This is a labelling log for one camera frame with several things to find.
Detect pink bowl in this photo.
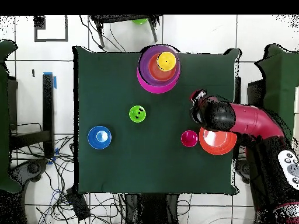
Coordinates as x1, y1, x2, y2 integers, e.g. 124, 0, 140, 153
137, 67, 181, 95

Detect small orange bowl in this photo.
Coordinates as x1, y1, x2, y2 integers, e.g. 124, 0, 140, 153
148, 52, 178, 82

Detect red cup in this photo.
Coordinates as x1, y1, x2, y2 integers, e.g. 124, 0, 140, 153
180, 129, 199, 148

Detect yellow cup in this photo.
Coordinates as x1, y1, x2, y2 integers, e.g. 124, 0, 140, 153
156, 51, 177, 72

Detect purple bowl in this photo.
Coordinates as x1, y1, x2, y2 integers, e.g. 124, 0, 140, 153
137, 44, 181, 86

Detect green cup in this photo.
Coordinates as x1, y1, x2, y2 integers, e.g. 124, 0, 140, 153
128, 105, 147, 124

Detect green bowl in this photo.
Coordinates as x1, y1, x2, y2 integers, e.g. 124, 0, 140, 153
131, 17, 149, 26

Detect large orange bowl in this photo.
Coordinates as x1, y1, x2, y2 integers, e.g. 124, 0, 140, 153
199, 127, 238, 156

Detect green side table cloth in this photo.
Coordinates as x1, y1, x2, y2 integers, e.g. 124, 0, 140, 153
0, 38, 22, 194
253, 43, 299, 150

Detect dark green tablecloth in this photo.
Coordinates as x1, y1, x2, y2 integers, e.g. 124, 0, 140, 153
72, 45, 242, 196

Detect white boxes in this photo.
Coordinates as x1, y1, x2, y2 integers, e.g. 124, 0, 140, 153
291, 85, 299, 152

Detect blue bowl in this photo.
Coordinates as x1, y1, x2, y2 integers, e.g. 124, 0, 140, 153
87, 125, 112, 150

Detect black metal stool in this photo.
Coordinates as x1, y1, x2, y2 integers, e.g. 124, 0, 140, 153
89, 14, 162, 49

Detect blue tape strip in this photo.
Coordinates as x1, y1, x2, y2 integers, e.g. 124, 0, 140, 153
43, 71, 57, 89

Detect black power brick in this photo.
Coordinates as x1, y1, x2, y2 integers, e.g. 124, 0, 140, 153
65, 186, 91, 222

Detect black cross beam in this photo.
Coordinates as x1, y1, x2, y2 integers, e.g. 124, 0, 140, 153
10, 129, 51, 150

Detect black pedestal foot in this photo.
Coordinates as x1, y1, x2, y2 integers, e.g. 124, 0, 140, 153
235, 159, 251, 185
9, 157, 50, 186

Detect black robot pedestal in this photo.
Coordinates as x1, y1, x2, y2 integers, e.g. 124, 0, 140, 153
124, 193, 180, 224

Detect black upright post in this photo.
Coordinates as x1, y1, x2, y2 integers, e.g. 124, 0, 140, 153
42, 73, 55, 158

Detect cable bundle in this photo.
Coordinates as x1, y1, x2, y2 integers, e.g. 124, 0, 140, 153
10, 122, 79, 224

